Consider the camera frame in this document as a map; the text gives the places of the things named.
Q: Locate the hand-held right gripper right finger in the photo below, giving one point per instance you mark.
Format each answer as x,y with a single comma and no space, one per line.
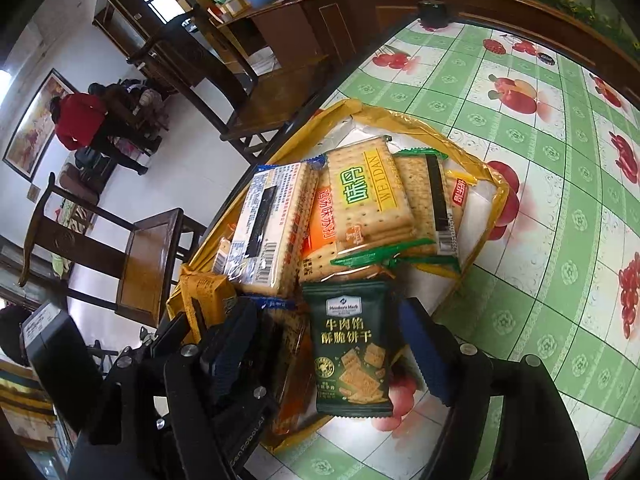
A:
427,355

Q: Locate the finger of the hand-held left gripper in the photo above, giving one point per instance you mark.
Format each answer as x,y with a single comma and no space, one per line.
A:
172,335
252,435

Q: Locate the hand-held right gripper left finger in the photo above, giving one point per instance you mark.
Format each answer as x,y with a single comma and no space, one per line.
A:
230,350

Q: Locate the small yellow snack packet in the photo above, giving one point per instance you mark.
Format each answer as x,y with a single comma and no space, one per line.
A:
207,290

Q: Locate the dark green cracker packet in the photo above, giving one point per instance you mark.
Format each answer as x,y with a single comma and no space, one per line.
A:
350,340

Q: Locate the orange snack packet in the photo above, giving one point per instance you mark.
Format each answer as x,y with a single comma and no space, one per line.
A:
272,220

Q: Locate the cracker packet yellow edge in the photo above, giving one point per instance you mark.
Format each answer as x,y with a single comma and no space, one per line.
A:
459,200

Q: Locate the square cracker packet green edge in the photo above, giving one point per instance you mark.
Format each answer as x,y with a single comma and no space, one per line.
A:
372,195

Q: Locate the wooden chair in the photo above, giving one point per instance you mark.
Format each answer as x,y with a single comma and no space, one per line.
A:
270,100
150,255

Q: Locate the stack of white papers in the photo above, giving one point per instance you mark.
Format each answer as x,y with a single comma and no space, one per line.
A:
261,62

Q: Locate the dark wooden cabinet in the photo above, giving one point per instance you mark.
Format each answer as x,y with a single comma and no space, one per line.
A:
135,20

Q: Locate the small dark round object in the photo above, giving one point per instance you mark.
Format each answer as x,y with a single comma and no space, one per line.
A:
545,58

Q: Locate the small cardboard box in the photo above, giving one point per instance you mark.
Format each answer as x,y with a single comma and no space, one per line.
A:
234,8

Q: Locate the window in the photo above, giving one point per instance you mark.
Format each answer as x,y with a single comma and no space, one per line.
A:
167,2

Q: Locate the framed wall picture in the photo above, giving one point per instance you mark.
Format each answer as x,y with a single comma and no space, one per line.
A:
30,130

